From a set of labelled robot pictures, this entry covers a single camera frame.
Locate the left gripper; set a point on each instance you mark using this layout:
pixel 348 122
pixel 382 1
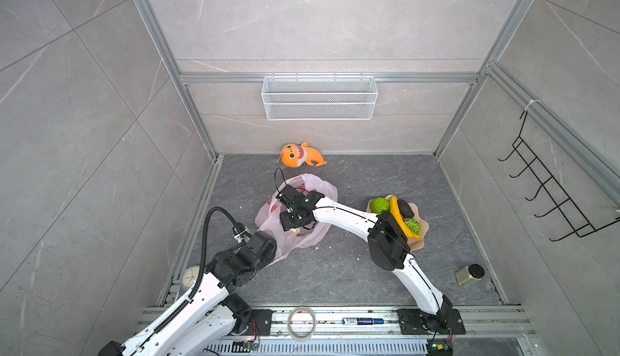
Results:
pixel 270 259

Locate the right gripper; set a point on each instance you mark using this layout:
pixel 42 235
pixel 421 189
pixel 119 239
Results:
pixel 286 223

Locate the pink plastic bag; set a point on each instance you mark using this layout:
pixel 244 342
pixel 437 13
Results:
pixel 268 221

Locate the green round guava fruit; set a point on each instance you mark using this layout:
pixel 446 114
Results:
pixel 379 205

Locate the banana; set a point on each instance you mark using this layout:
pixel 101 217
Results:
pixel 394 210

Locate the dark avocado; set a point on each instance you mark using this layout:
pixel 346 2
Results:
pixel 405 210

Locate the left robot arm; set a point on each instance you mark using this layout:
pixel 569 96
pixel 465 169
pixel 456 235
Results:
pixel 228 270

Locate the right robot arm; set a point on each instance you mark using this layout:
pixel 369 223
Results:
pixel 386 240

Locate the orange fish plush toy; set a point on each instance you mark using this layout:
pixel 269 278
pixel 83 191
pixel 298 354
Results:
pixel 295 155

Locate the roll of clear tape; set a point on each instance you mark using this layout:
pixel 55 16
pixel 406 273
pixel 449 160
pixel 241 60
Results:
pixel 301 323

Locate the blue marker pen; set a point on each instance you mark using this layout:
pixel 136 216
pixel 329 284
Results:
pixel 359 321

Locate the pink shell-shaped plate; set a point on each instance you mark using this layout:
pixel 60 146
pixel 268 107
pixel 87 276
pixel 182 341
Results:
pixel 413 244

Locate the small metal can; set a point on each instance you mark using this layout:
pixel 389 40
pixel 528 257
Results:
pixel 470 274

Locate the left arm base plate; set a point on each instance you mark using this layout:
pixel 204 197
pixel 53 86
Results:
pixel 257 321

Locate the white wire mesh basket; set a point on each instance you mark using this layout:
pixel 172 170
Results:
pixel 319 98

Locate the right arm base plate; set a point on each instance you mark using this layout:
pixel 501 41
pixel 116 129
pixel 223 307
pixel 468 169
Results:
pixel 417 322

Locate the black wire hook rack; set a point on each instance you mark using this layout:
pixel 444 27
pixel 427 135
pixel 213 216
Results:
pixel 579 224

